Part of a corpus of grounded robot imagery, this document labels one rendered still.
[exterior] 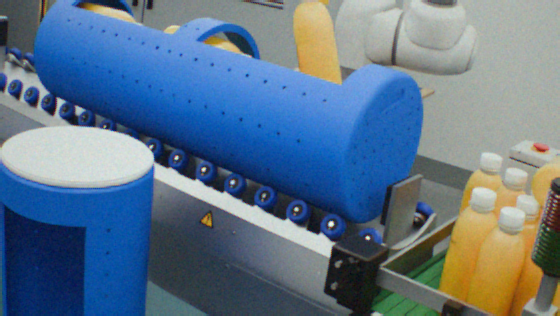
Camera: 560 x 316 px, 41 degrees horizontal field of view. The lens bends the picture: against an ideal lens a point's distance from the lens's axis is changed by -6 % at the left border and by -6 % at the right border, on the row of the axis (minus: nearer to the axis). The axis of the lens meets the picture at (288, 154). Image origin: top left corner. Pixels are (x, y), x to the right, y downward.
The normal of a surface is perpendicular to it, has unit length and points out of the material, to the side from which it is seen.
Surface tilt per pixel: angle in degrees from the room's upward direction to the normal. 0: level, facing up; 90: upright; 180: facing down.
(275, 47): 90
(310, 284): 70
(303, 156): 93
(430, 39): 102
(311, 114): 64
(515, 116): 90
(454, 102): 90
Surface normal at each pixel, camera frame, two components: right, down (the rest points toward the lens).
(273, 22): -0.48, 0.23
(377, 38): -0.25, 0.30
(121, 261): 0.75, 0.32
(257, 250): -0.51, -0.14
